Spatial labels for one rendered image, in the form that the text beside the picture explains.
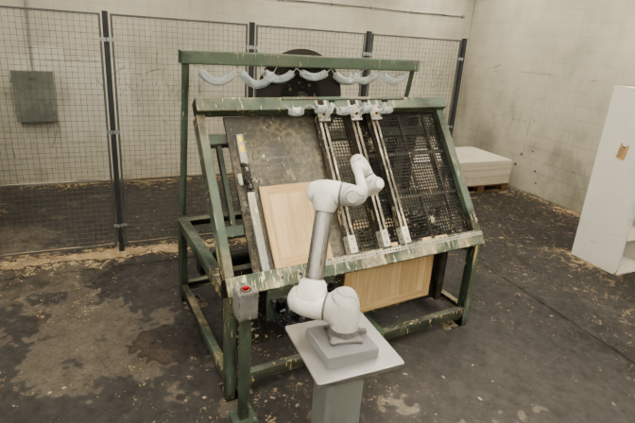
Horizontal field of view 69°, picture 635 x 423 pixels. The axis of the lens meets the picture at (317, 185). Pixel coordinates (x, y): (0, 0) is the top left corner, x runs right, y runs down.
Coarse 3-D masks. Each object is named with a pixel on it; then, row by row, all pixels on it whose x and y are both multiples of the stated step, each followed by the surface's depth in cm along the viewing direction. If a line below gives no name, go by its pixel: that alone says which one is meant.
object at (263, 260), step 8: (240, 144) 314; (240, 152) 312; (240, 160) 311; (240, 168) 312; (248, 200) 305; (256, 208) 304; (256, 216) 302; (256, 224) 301; (256, 232) 299; (256, 240) 298; (256, 248) 299; (264, 248) 298; (264, 256) 296; (264, 264) 294
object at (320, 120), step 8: (328, 112) 335; (320, 120) 341; (328, 120) 344; (320, 128) 343; (320, 136) 344; (328, 136) 343; (320, 144) 345; (328, 144) 343; (328, 152) 339; (328, 160) 338; (328, 168) 339; (336, 168) 338; (328, 176) 340; (336, 176) 336; (336, 208) 333; (344, 208) 331; (344, 216) 328; (344, 224) 326; (344, 232) 327; (352, 232) 327; (344, 240) 328; (352, 240) 325; (352, 248) 323
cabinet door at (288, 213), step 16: (272, 192) 315; (288, 192) 321; (304, 192) 326; (272, 208) 312; (288, 208) 317; (304, 208) 323; (272, 224) 308; (288, 224) 313; (304, 224) 319; (272, 240) 304; (288, 240) 310; (304, 240) 315; (272, 256) 302; (288, 256) 306; (304, 256) 311
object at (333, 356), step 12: (312, 336) 249; (324, 336) 249; (360, 336) 251; (324, 348) 238; (336, 348) 239; (348, 348) 239; (360, 348) 240; (372, 348) 241; (324, 360) 235; (336, 360) 233; (348, 360) 236; (360, 360) 239
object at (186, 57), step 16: (208, 64) 338; (224, 64) 343; (240, 64) 349; (256, 64) 355; (272, 64) 361; (288, 64) 367; (304, 64) 374; (320, 64) 381; (336, 64) 388; (352, 64) 395; (368, 64) 403; (384, 64) 411; (400, 64) 419; (416, 64) 428
